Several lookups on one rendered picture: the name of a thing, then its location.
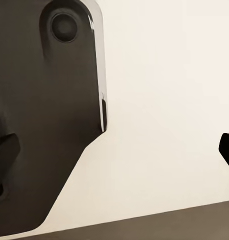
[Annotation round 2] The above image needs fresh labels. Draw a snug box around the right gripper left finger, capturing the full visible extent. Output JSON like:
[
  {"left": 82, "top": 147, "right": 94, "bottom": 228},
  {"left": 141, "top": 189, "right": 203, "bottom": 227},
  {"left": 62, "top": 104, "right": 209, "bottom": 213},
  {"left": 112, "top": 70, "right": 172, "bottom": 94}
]
[{"left": 0, "top": 133, "right": 21, "bottom": 185}]

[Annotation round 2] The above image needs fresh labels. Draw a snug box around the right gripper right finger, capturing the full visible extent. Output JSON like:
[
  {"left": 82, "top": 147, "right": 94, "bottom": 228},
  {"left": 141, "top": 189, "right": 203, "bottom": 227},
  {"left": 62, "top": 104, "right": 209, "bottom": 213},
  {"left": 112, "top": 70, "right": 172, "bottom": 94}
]
[{"left": 218, "top": 133, "right": 229, "bottom": 165}]

